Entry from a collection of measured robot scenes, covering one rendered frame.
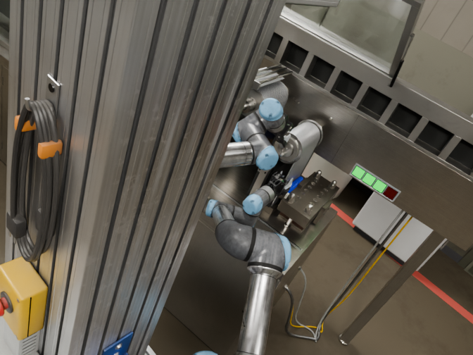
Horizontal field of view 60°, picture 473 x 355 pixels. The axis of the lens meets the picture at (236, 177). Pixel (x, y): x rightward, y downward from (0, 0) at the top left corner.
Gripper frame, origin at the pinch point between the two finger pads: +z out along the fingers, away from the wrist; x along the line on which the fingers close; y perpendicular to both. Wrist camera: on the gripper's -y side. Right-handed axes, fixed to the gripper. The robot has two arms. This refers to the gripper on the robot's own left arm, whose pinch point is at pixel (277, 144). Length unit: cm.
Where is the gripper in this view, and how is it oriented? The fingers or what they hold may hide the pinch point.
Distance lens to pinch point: 169.9
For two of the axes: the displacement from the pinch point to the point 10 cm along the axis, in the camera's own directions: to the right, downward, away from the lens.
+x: -7.8, -5.6, 2.9
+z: 2.0, 2.2, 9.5
